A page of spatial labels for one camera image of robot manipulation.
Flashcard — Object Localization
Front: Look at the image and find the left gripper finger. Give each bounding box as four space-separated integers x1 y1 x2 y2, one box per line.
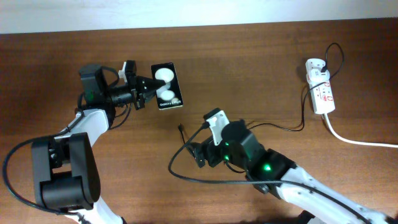
136 76 165 93
136 93 155 109

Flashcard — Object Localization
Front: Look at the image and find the black Galaxy flip phone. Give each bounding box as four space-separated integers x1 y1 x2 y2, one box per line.
151 62 183 110

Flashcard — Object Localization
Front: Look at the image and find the black USB charging cable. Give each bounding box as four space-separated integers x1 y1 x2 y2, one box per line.
177 42 345 147

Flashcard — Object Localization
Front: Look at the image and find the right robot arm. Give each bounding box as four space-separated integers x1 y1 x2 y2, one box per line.
188 120 397 223

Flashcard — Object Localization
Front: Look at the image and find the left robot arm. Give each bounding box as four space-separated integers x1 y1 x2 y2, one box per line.
32 60 170 223

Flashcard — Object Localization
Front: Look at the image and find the white USB charger adapter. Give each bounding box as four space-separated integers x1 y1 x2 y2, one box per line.
307 68 330 85

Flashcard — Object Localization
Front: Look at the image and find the white power strip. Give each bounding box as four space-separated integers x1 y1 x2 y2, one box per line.
305 58 335 114

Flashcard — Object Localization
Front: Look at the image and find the white power strip cord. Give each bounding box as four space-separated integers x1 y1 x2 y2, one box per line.
321 113 398 149

